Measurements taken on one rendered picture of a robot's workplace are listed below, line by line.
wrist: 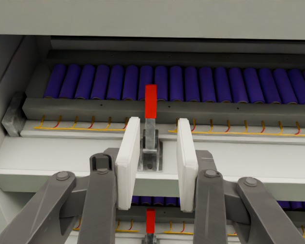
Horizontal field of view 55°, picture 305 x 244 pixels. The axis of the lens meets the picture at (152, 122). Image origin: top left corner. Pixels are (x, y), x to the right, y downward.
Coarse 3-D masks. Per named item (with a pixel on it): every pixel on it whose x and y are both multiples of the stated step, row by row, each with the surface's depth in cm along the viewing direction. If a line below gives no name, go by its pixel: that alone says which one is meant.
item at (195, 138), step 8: (24, 136) 35; (32, 136) 35; (40, 136) 35; (48, 136) 35; (56, 136) 35; (64, 136) 35; (72, 136) 35; (80, 136) 35; (88, 136) 35; (96, 136) 35; (104, 136) 35; (112, 136) 35; (120, 136) 35; (160, 136) 35; (168, 136) 35; (176, 136) 35; (192, 136) 35; (200, 136) 35; (208, 136) 35; (216, 136) 35; (224, 136) 35; (232, 136) 35; (296, 144) 34; (304, 144) 34
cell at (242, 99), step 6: (228, 72) 41; (234, 72) 40; (240, 72) 40; (234, 78) 39; (240, 78) 39; (234, 84) 39; (240, 84) 38; (234, 90) 38; (240, 90) 38; (234, 96) 38; (240, 96) 37; (246, 96) 37; (234, 102) 37; (240, 102) 37; (246, 102) 37
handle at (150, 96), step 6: (150, 84) 30; (156, 84) 30; (150, 90) 30; (156, 90) 30; (150, 96) 30; (156, 96) 30; (150, 102) 30; (156, 102) 31; (150, 108) 30; (150, 114) 31; (150, 120) 31; (150, 126) 31; (150, 132) 31; (150, 138) 31; (150, 144) 32
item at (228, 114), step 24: (72, 120) 37; (96, 120) 37; (120, 120) 36; (144, 120) 36; (168, 120) 36; (192, 120) 36; (216, 120) 36; (240, 120) 35; (264, 120) 35; (288, 120) 35
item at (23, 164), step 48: (96, 48) 42; (144, 48) 42; (192, 48) 42; (240, 48) 41; (288, 48) 41; (0, 96) 34; (0, 144) 35; (48, 144) 35; (96, 144) 35; (240, 144) 35; (288, 144) 35; (144, 192) 35; (288, 192) 33
